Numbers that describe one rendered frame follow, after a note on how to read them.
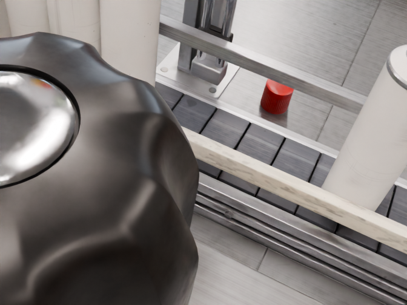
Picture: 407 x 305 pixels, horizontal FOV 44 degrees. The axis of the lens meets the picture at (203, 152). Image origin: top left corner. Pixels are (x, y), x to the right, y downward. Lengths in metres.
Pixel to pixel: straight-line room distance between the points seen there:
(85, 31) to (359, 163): 0.26
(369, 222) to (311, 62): 0.32
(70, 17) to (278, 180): 0.22
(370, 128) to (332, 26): 0.40
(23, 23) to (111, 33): 0.10
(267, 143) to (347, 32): 0.31
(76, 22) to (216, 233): 0.23
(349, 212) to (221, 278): 0.12
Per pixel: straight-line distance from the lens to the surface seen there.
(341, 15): 0.81
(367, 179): 0.42
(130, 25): 0.43
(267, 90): 0.60
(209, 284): 0.41
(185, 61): 0.62
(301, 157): 0.50
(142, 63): 0.46
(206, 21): 0.52
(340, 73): 0.70
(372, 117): 0.39
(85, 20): 0.46
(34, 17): 0.50
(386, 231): 0.44
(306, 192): 0.43
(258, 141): 0.50
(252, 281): 0.42
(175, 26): 0.48
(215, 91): 0.61
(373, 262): 0.46
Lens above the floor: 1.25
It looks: 49 degrees down
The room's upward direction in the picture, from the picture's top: 11 degrees clockwise
